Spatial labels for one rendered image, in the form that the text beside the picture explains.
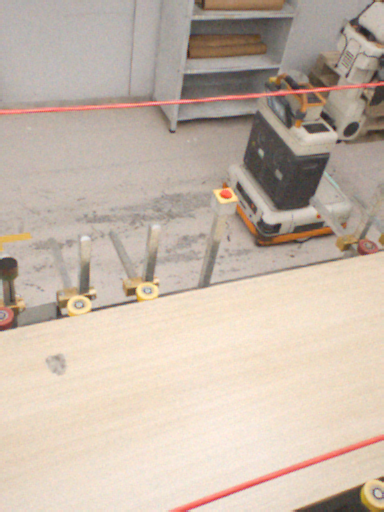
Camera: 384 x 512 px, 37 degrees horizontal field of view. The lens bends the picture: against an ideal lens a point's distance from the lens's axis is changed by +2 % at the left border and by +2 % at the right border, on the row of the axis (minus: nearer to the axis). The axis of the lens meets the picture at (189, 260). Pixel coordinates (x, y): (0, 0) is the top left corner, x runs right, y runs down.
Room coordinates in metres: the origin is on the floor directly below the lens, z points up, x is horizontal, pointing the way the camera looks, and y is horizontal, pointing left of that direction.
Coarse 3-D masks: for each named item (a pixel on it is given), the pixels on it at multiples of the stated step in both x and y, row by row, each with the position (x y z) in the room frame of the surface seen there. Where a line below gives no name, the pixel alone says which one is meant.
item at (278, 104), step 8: (272, 88) 3.04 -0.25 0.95; (272, 96) 3.03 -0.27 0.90; (280, 96) 2.96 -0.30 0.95; (272, 104) 3.06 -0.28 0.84; (280, 104) 2.94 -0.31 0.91; (288, 104) 2.89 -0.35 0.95; (280, 112) 2.97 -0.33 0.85; (288, 112) 2.90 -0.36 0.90; (296, 112) 2.90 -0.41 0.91; (280, 120) 3.00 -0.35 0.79; (288, 120) 2.91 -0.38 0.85; (288, 128) 2.92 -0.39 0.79
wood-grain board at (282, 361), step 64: (64, 320) 1.17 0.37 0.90; (128, 320) 1.22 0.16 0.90; (192, 320) 1.28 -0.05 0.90; (256, 320) 1.35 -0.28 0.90; (320, 320) 1.41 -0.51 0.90; (0, 384) 0.90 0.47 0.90; (64, 384) 0.94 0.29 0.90; (128, 384) 0.98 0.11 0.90; (192, 384) 1.03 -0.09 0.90; (256, 384) 1.08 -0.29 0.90; (320, 384) 1.13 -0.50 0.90; (0, 448) 0.71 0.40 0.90; (64, 448) 0.74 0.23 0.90; (128, 448) 0.78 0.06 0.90; (192, 448) 0.82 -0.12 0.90; (256, 448) 0.86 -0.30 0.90; (320, 448) 0.91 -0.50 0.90
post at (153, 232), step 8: (152, 224) 1.48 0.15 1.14; (152, 232) 1.46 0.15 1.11; (152, 240) 1.46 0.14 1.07; (152, 248) 1.46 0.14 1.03; (144, 256) 1.48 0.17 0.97; (152, 256) 1.47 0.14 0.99; (144, 264) 1.48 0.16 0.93; (152, 264) 1.47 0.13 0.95; (144, 272) 1.47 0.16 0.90; (152, 272) 1.47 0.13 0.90; (144, 280) 1.46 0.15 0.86; (152, 280) 1.47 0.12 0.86
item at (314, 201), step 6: (312, 198) 2.23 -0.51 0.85; (312, 204) 2.21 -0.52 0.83; (318, 204) 2.19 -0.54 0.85; (318, 210) 2.17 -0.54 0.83; (324, 210) 2.15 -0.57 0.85; (324, 216) 2.12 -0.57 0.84; (330, 216) 2.12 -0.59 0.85; (330, 222) 2.08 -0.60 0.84; (336, 222) 2.08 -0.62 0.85; (336, 228) 2.04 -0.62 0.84; (342, 228) 2.05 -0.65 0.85; (336, 234) 2.03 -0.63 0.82; (342, 234) 2.00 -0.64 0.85; (354, 246) 1.94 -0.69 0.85; (354, 252) 1.91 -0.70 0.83
